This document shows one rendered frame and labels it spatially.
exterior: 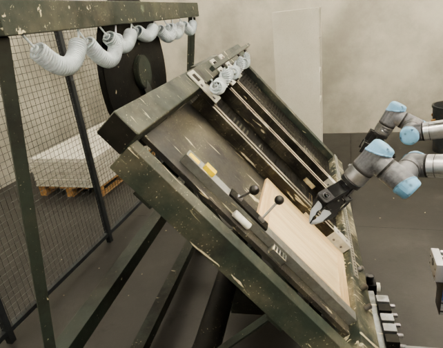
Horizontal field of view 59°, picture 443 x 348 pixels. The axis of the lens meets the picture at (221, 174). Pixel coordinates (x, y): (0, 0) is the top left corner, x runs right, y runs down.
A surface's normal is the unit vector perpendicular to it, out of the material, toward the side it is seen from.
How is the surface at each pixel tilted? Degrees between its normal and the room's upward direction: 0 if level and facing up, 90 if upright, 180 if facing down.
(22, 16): 90
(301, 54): 90
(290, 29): 90
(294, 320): 90
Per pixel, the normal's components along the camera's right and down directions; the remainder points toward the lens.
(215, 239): -0.20, 0.39
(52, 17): 0.97, -0.02
